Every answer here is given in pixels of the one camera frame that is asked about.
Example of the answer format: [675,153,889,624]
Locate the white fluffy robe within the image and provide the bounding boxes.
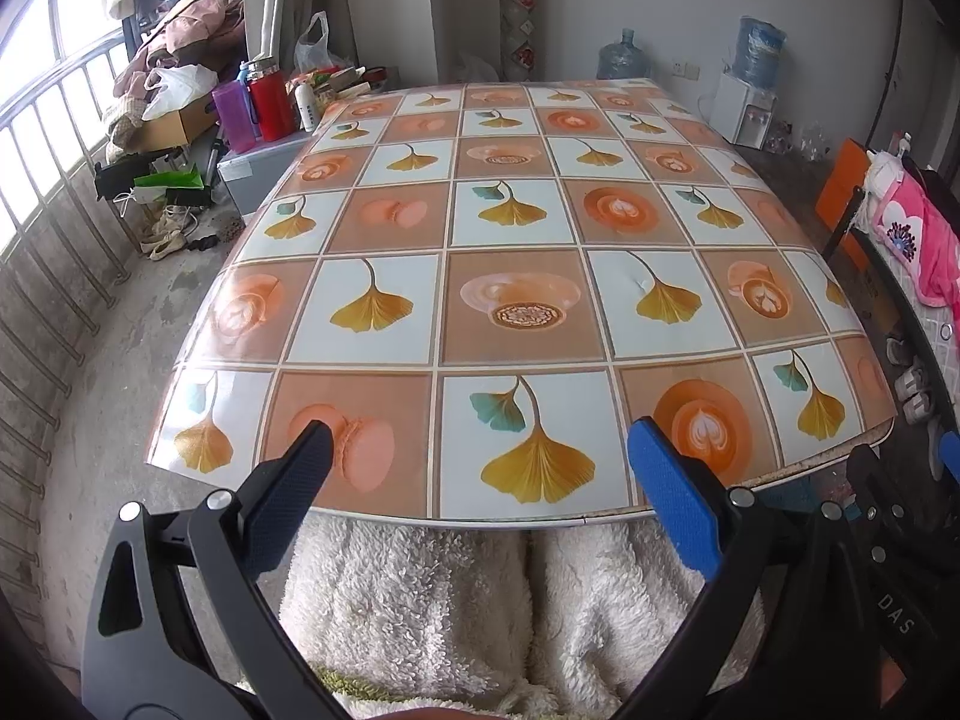
[281,514,766,720]

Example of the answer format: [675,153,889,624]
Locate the metal window railing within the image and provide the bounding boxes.
[0,19,173,616]

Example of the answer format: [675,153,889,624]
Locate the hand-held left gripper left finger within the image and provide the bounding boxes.
[79,418,342,720]

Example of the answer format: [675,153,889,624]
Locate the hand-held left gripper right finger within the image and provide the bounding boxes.
[627,416,880,720]

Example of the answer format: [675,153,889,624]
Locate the black folded item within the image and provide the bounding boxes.
[94,157,155,200]

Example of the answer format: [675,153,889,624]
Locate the blue water jug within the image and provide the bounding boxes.
[733,15,787,89]
[596,28,652,82]

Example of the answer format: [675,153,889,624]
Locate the clear glassware group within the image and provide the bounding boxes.
[769,120,830,162]

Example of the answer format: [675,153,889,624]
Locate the purple plastic bottle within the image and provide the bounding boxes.
[211,79,260,155]

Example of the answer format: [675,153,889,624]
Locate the patterned plastic tablecloth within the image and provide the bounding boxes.
[146,79,901,523]

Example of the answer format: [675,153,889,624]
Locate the white plastic bag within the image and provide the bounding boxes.
[141,64,220,121]

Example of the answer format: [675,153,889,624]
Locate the translucent plastic bag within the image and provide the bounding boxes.
[454,52,502,83]
[294,11,335,72]

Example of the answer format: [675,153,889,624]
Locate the grey storage box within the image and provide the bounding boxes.
[217,131,312,222]

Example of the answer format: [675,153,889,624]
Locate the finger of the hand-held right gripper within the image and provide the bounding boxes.
[930,420,960,482]
[847,444,960,578]

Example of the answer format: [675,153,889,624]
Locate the orange board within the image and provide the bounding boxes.
[814,139,867,233]

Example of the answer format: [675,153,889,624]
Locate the black cloth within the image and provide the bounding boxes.
[904,157,960,211]

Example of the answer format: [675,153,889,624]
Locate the green paper bag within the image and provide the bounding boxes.
[133,169,207,193]

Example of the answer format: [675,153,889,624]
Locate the white water dispenser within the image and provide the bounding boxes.
[709,69,777,149]

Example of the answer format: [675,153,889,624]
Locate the pink flowered cloth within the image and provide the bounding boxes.
[866,165,960,308]

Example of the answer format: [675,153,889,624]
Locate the pile of colourful packets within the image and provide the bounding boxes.
[289,66,391,100]

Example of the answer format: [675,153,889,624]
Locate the beige shoes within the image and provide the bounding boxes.
[139,206,196,262]

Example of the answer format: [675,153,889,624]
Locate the cardboard box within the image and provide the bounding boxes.
[124,94,222,155]

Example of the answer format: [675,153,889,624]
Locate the white shoes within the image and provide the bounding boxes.
[885,337,935,425]

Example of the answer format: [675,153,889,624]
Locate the red thermos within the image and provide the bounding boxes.
[247,60,297,142]

